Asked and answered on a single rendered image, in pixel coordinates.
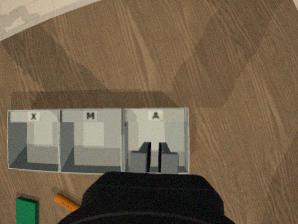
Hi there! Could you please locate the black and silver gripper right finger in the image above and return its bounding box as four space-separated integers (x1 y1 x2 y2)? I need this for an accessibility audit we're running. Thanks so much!
158 142 179 174

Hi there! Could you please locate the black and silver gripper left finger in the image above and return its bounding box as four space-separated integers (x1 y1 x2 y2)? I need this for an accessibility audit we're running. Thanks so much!
129 142 151 173

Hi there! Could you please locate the green block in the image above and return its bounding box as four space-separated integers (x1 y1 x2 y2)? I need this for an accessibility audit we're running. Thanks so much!
16 196 39 224

